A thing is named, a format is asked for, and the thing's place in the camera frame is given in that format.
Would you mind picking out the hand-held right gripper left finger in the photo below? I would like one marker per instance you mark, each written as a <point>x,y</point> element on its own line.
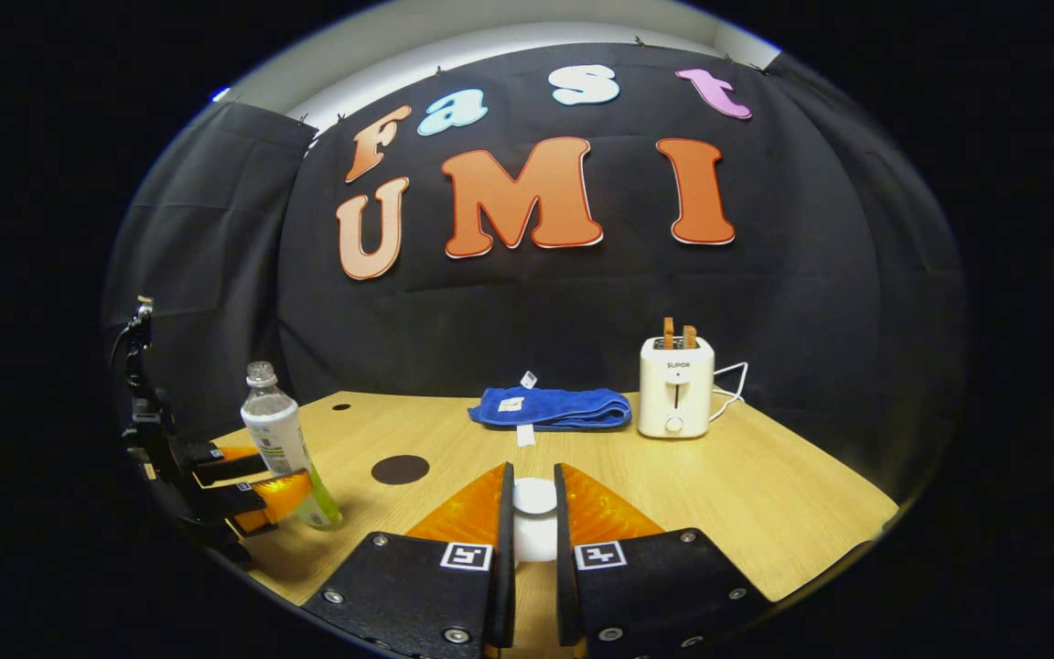
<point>417,586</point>

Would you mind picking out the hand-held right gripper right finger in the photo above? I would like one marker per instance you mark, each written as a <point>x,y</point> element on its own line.
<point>646,586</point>

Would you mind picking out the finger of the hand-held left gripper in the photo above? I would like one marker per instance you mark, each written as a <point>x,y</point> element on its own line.
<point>230,467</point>
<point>280,499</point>

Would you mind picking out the clear plastic water bottle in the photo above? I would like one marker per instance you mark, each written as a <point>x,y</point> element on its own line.
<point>275,430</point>

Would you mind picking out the dark round coaster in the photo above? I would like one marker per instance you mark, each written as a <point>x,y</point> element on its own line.
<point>400,469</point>

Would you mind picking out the folded blue towel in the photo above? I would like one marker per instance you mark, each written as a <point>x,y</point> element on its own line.
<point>554,409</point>

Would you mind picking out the white toaster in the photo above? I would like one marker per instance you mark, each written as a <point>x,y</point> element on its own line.
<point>676,384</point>

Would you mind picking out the brown toast slice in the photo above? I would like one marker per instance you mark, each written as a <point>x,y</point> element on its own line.
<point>690,335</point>
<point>669,331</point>

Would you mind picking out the black backdrop cloth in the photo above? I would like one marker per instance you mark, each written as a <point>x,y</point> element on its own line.
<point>536,311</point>

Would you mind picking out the ceiling light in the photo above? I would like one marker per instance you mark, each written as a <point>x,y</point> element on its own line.
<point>220,93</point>

